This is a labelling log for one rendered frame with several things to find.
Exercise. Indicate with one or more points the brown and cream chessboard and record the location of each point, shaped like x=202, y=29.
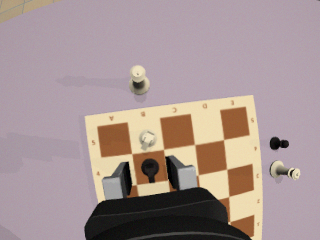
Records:
x=219, y=137

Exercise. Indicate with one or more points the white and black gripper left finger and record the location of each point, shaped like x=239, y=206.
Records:
x=119, y=184

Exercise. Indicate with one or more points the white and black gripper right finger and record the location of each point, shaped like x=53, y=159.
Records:
x=179, y=174

